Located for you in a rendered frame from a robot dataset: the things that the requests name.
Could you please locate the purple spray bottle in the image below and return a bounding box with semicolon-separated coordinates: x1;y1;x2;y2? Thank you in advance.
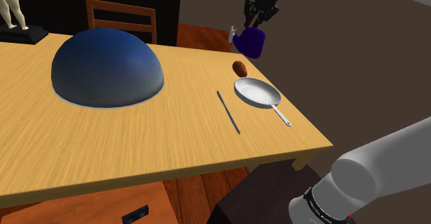
229;26;266;59

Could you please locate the brown egg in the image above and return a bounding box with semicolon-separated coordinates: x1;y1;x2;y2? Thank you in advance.
231;60;249;79

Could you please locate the silver frying pan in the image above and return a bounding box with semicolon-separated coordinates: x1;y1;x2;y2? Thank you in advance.
233;77;293;127

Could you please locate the thin dark grey rod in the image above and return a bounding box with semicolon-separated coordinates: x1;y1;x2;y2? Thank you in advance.
216;90;242;136

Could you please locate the brown wooden chair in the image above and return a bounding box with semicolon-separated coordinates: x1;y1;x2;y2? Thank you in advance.
85;0;158;45

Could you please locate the blue upturned bowl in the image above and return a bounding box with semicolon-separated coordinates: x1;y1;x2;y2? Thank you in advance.
50;27;166;110

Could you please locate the light wooden table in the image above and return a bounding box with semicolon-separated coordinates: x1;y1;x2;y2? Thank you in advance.
0;32;334;209

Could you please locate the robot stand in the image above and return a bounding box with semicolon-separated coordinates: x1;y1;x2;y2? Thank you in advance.
207;160;325;224

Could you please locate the white figure on black base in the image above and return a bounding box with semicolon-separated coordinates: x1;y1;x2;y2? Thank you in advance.
0;0;49;46

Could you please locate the orange wooden drawer unit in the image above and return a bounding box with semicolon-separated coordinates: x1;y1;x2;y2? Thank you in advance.
0;180;180;224

